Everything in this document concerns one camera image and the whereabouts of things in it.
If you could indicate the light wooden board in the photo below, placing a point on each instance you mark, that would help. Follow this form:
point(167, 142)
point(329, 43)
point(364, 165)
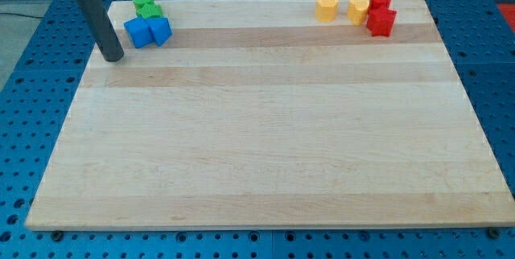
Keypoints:
point(255, 115)

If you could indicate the yellow hexagon block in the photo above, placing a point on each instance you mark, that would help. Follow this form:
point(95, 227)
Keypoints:
point(326, 10)

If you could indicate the blue triangular block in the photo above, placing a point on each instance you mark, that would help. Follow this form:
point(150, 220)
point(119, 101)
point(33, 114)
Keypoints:
point(160, 29)

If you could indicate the yellow heart block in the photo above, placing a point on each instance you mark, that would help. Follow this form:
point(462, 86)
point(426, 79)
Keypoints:
point(357, 11)

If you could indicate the blue cube block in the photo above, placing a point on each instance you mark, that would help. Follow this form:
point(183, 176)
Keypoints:
point(139, 32)

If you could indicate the green star block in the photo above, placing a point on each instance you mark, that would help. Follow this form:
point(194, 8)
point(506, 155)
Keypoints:
point(149, 11)

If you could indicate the red star block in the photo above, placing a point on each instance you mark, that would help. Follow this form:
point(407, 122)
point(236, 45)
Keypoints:
point(380, 21)

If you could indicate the grey cylindrical robot stylus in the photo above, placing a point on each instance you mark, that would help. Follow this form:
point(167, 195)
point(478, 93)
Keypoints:
point(96, 17)

